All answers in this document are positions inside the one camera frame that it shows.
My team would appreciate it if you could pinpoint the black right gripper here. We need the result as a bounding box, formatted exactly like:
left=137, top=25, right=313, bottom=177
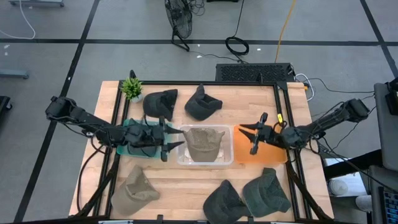
left=239, top=112, right=284, bottom=156

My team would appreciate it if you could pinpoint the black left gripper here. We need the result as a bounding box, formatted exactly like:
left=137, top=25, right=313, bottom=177
left=126, top=116, right=185, bottom=162

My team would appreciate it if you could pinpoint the khaki baseball cap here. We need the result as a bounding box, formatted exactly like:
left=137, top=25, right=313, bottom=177
left=111, top=164, right=161, bottom=216
left=183, top=127, right=226, bottom=162

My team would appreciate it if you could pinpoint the clear plastic bin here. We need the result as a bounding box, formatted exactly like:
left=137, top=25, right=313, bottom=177
left=177, top=124, right=234, bottom=166

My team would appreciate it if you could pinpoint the dark green baseball cap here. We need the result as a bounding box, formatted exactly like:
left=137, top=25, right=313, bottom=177
left=126, top=118, right=160, bottom=158
left=242, top=167, right=292, bottom=218

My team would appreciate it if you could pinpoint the black baseball cap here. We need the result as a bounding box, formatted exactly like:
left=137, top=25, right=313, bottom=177
left=203, top=179, right=251, bottom=224
left=142, top=89, right=178, bottom=122
left=184, top=83, right=223, bottom=121

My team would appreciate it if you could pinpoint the orange plastic bin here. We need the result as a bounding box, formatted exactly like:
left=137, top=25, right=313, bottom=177
left=233, top=124, right=289, bottom=165

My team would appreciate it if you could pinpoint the green plastic bin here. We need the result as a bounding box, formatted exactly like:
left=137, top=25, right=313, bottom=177
left=116, top=119, right=174, bottom=159

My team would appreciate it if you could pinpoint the small potted green plant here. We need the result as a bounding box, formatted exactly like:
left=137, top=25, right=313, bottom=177
left=120, top=77, right=144, bottom=104

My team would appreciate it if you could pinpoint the black floor fan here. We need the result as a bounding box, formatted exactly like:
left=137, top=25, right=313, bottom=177
left=164, top=0, right=193, bottom=52

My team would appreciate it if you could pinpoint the grey furniture panel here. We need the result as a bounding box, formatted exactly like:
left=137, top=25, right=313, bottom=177
left=374, top=82, right=398, bottom=171

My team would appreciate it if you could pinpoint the black device on furniture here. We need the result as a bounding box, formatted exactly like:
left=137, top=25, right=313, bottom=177
left=385, top=77, right=398, bottom=116

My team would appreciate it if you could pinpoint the grey furniture foot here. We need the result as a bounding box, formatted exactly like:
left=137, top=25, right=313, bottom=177
left=0, top=68, right=29, bottom=79

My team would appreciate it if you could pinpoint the black object at floor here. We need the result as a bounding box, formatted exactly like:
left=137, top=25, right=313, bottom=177
left=0, top=95, right=12, bottom=113

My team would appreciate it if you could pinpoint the grey furniture base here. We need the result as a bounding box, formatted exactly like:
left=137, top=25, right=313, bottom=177
left=9, top=0, right=65, bottom=7

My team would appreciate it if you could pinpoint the black metal frame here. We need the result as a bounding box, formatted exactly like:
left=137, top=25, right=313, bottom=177
left=74, top=79, right=335, bottom=223

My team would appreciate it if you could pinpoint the white looped cable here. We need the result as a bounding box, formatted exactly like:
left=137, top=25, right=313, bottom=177
left=294, top=73, right=315, bottom=102

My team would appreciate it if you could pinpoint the black coiled cable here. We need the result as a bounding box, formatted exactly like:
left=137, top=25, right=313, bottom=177
left=224, top=0, right=250, bottom=57

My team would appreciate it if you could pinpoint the thin black floor cable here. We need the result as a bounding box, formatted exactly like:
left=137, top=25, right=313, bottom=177
left=306, top=77, right=376, bottom=94

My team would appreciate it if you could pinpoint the yellow floor cable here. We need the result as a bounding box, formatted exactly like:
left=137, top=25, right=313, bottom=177
left=274, top=0, right=298, bottom=63

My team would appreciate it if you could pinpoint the white floor cable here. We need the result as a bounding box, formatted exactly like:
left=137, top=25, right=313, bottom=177
left=0, top=0, right=37, bottom=40

